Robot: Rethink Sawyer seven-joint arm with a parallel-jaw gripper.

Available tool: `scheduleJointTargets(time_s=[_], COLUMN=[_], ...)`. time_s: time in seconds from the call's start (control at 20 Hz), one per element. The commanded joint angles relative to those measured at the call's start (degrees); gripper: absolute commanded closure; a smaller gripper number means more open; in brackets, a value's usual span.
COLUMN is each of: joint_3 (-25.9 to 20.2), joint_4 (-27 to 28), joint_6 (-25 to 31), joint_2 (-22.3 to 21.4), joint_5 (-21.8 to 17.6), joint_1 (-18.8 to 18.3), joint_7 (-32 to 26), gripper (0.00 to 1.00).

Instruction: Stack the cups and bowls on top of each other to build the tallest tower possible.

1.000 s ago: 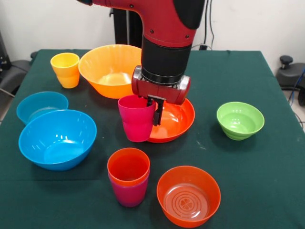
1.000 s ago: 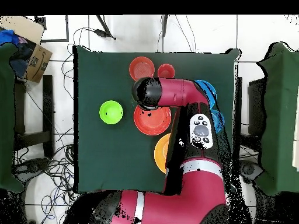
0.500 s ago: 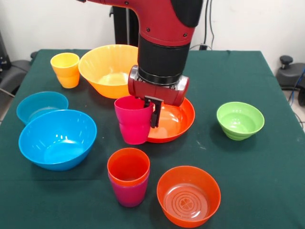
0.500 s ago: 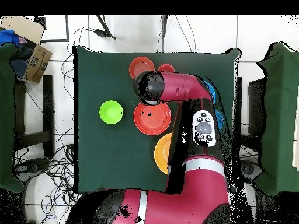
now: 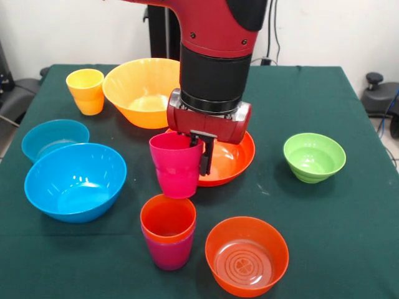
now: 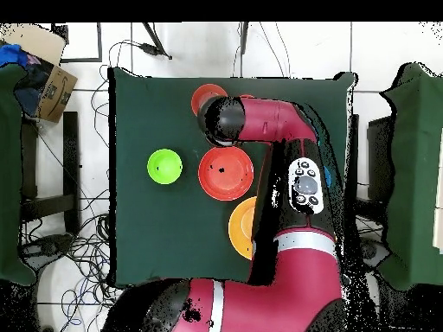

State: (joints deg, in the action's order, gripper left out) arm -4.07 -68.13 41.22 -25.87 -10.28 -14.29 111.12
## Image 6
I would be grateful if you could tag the large orange plastic bowl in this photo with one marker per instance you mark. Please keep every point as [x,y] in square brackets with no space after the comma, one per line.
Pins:
[240,228]

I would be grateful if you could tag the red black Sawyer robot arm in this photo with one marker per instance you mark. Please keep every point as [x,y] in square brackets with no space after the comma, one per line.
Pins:
[277,294]

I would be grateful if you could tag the wide orange-red shallow bowl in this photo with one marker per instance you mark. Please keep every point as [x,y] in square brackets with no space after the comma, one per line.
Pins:
[225,176]

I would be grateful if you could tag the green plastic bowl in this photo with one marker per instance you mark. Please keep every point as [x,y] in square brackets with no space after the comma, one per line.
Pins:
[164,166]

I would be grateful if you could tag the dark green table cloth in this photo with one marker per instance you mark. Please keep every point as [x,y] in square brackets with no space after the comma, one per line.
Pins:
[155,224]

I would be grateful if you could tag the small orange-red ringed bowl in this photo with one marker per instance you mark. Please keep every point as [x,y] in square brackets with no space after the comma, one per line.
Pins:
[200,95]

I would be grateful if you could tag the small blue plastic bowl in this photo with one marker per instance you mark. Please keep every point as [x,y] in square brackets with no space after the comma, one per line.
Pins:
[327,176]

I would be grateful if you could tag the black tripod leg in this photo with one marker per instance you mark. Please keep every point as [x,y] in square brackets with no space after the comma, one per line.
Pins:
[244,34]
[155,38]

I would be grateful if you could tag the black box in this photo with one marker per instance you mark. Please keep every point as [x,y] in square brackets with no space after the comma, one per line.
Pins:
[379,155]

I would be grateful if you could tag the black rounded floor base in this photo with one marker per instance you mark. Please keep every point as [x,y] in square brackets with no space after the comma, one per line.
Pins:
[368,250]
[48,247]

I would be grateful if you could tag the brown cardboard box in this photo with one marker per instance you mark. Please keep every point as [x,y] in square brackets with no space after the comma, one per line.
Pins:
[57,93]

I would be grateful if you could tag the green cloth covered table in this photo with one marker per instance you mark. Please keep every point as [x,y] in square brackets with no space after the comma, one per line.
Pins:
[415,173]
[8,173]

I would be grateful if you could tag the blue cloth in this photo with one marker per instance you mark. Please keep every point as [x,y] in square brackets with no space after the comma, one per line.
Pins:
[12,54]

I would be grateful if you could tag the black chair frame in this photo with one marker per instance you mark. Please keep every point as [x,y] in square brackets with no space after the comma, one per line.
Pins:
[71,155]

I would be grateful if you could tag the black metal frame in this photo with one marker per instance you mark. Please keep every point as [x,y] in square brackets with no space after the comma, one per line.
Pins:
[100,41]

